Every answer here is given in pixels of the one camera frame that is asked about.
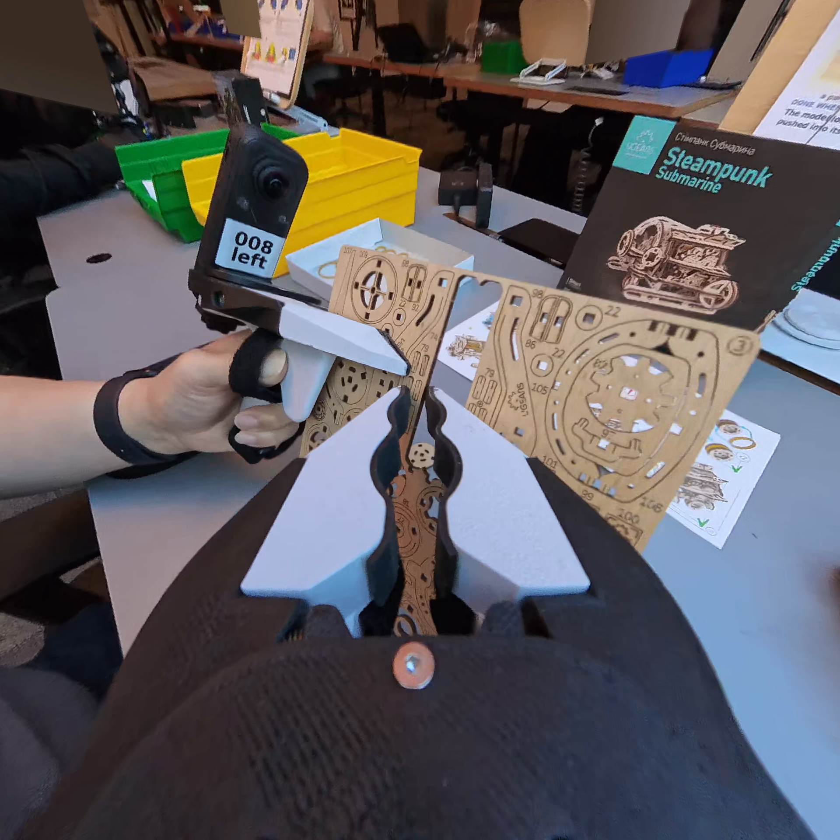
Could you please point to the green plastic bin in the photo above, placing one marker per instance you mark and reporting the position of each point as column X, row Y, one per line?
column 164, row 164

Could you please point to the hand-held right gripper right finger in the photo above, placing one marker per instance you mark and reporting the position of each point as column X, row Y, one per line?
column 512, row 525

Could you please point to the open instruction booklet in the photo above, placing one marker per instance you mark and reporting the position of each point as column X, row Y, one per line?
column 741, row 472

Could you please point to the laser-cut wooden parts sheet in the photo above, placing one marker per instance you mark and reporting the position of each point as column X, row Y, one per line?
column 695, row 380

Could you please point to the dark model kit box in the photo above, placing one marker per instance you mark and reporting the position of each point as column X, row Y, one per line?
column 656, row 210

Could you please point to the yellow plastic bin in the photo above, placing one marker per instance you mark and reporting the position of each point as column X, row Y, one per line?
column 354, row 184

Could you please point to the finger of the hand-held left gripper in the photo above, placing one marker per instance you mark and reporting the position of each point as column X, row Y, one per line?
column 328, row 334

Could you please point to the dark flat pad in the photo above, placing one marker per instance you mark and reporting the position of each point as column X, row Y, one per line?
column 538, row 239

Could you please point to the black wristband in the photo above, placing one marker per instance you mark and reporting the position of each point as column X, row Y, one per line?
column 105, row 420

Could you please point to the wooden background table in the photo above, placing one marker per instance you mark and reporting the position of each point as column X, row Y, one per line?
column 590, row 98

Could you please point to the black power adapter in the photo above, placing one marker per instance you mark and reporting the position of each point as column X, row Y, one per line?
column 459, row 187

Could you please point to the small green bin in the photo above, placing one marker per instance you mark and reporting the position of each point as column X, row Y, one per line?
column 504, row 58

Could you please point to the black upright device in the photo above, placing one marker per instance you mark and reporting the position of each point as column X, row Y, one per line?
column 484, row 197

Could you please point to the shallow white cardboard box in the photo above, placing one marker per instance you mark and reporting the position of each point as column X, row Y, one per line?
column 420, row 243

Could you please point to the blue plastic bin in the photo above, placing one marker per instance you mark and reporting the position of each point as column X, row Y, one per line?
column 666, row 69

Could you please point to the person's left hand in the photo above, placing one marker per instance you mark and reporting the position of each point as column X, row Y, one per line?
column 184, row 407

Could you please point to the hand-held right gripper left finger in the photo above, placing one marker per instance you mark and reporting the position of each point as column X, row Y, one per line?
column 321, row 525

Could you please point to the person's grey shirt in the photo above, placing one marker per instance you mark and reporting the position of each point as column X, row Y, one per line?
column 39, row 741

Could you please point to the cardboard instruction sign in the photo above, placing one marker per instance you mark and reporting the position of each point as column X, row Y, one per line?
column 807, row 85

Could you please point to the white wood-edged sign board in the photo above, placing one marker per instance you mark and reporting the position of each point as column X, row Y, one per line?
column 279, row 52

